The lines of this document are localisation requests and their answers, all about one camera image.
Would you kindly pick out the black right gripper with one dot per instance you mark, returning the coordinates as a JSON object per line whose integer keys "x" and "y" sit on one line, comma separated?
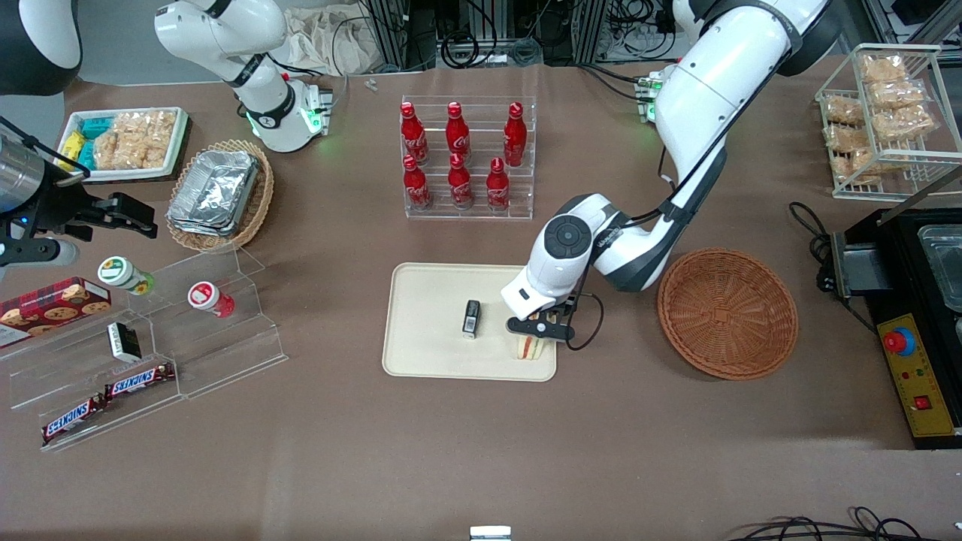
{"x": 62, "y": 206}

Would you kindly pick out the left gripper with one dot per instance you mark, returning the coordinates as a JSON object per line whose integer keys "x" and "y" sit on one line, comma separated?
{"x": 562, "y": 309}

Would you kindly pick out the triangular sandwich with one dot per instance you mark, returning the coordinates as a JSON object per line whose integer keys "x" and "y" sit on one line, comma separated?
{"x": 526, "y": 349}

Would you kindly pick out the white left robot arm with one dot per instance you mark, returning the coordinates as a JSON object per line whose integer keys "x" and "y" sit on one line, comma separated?
{"x": 706, "y": 98}

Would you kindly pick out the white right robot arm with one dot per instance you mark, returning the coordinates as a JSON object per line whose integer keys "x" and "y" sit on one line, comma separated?
{"x": 264, "y": 105}

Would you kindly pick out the silver foil tray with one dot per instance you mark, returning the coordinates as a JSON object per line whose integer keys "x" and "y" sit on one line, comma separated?
{"x": 197, "y": 228}
{"x": 214, "y": 188}

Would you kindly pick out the white rectangular snack tray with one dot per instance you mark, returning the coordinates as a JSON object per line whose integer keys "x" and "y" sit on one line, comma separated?
{"x": 176, "y": 146}

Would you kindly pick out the cream plastic tray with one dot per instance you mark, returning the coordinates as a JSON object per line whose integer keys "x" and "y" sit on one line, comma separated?
{"x": 428, "y": 330}

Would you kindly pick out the oval light wicker basket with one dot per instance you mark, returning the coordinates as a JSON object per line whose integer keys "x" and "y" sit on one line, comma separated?
{"x": 259, "y": 203}

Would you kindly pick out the round brown wicker basket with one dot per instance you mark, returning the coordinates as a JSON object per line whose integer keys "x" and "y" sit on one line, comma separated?
{"x": 725, "y": 312}

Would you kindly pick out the green lid yogurt cup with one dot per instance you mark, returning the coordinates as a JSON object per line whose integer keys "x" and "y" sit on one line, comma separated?
{"x": 120, "y": 273}

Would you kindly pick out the clear bag rice crackers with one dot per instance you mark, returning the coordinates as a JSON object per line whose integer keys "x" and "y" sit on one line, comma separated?
{"x": 154, "y": 131}
{"x": 109, "y": 150}

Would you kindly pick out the teal snack packet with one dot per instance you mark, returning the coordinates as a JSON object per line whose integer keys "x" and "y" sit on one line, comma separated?
{"x": 94, "y": 126}
{"x": 86, "y": 155}

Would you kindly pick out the small black box silver label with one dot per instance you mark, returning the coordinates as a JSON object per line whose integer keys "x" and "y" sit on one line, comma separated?
{"x": 471, "y": 319}

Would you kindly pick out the yellow snack packet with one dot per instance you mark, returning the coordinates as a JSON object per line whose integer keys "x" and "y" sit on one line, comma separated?
{"x": 70, "y": 145}

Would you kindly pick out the red lid yogurt cup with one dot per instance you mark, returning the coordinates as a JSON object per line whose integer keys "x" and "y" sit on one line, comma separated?
{"x": 207, "y": 297}

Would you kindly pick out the red cookie box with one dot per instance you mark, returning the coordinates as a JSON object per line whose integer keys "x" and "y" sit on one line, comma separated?
{"x": 52, "y": 308}

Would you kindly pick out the small black white box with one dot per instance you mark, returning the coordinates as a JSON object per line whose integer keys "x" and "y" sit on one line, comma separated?
{"x": 124, "y": 342}

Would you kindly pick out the clear acrylic bottle rack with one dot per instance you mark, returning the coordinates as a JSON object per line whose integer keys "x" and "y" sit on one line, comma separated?
{"x": 518, "y": 191}

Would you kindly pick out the red cola bottle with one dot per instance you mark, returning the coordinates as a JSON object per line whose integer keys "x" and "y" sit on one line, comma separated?
{"x": 515, "y": 135}
{"x": 497, "y": 189}
{"x": 415, "y": 188}
{"x": 458, "y": 134}
{"x": 413, "y": 135}
{"x": 460, "y": 186}

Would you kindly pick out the snickers chocolate bar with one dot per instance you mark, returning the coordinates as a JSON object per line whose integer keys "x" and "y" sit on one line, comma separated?
{"x": 139, "y": 380}
{"x": 71, "y": 418}

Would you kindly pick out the clear acrylic step shelf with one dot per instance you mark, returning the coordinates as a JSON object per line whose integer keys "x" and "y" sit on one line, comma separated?
{"x": 225, "y": 353}

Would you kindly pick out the small white device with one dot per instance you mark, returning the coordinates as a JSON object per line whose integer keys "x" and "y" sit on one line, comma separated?
{"x": 490, "y": 533}

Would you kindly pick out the beige cloth bag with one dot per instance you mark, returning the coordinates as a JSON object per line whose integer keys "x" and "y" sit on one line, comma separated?
{"x": 323, "y": 41}

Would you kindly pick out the grey metal box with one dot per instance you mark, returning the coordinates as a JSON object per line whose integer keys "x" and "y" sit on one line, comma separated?
{"x": 857, "y": 267}

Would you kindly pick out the red emergency stop button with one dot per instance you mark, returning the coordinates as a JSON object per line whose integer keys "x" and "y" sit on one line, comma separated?
{"x": 899, "y": 342}

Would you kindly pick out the clear bag fried snacks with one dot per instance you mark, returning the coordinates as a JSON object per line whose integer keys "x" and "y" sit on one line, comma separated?
{"x": 864, "y": 165}
{"x": 898, "y": 95}
{"x": 845, "y": 137}
{"x": 906, "y": 124}
{"x": 883, "y": 70}
{"x": 843, "y": 110}

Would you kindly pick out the black countertop appliance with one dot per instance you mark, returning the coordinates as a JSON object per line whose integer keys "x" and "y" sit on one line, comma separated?
{"x": 906, "y": 278}

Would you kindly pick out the yellow control panel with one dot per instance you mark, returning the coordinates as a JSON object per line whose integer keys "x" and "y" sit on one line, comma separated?
{"x": 921, "y": 383}

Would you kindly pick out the steel pan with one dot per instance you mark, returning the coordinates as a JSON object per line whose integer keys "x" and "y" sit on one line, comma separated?
{"x": 943, "y": 263}

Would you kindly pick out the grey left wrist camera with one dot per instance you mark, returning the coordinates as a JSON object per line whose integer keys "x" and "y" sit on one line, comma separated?
{"x": 541, "y": 329}

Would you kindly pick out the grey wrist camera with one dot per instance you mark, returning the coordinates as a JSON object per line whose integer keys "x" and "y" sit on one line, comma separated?
{"x": 37, "y": 252}
{"x": 541, "y": 329}

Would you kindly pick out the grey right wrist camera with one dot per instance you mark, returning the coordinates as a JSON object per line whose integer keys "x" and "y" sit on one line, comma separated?
{"x": 37, "y": 252}

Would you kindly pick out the aluminium frame post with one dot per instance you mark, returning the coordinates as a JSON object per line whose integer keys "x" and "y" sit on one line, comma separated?
{"x": 391, "y": 34}
{"x": 588, "y": 30}

